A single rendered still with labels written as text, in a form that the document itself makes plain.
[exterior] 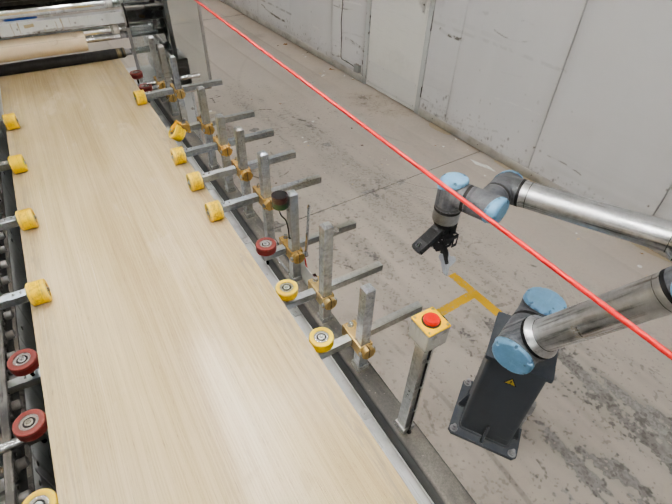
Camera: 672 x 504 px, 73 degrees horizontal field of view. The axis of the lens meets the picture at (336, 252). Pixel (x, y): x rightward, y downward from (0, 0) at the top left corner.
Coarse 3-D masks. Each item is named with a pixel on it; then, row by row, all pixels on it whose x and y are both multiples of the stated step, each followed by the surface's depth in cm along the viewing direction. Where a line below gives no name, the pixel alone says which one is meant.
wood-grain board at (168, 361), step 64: (64, 128) 244; (128, 128) 246; (64, 192) 201; (128, 192) 202; (192, 192) 204; (64, 256) 171; (128, 256) 172; (192, 256) 173; (64, 320) 149; (128, 320) 149; (192, 320) 150; (256, 320) 151; (64, 384) 131; (128, 384) 132; (192, 384) 133; (256, 384) 133; (320, 384) 134; (64, 448) 118; (128, 448) 118; (192, 448) 119; (256, 448) 119; (320, 448) 120
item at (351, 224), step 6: (348, 222) 197; (354, 222) 197; (342, 228) 195; (348, 228) 197; (354, 228) 199; (312, 234) 191; (318, 234) 191; (336, 234) 195; (300, 240) 188; (312, 240) 189; (318, 240) 191; (276, 246) 184; (282, 246) 185; (300, 246) 188; (276, 252) 183; (282, 252) 184; (264, 258) 181; (270, 258) 183
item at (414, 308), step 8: (416, 304) 167; (400, 312) 164; (408, 312) 164; (416, 312) 167; (376, 320) 161; (384, 320) 161; (392, 320) 161; (400, 320) 164; (376, 328) 158; (384, 328) 161; (344, 336) 155; (336, 344) 153; (344, 344) 153; (328, 352) 151
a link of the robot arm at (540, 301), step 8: (536, 288) 170; (544, 288) 170; (528, 296) 166; (536, 296) 166; (544, 296) 167; (552, 296) 167; (560, 296) 168; (520, 304) 171; (528, 304) 165; (536, 304) 163; (544, 304) 163; (552, 304) 164; (560, 304) 164; (520, 312) 165; (528, 312) 163; (536, 312) 163; (544, 312) 161; (552, 312) 161
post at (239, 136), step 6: (240, 126) 195; (234, 132) 195; (240, 132) 194; (240, 138) 196; (240, 144) 198; (240, 150) 199; (240, 156) 201; (246, 156) 203; (240, 162) 203; (246, 162) 205; (240, 168) 206; (246, 168) 207; (240, 180) 212; (246, 186) 212; (246, 192) 214; (252, 204) 220; (246, 210) 221; (252, 210) 223
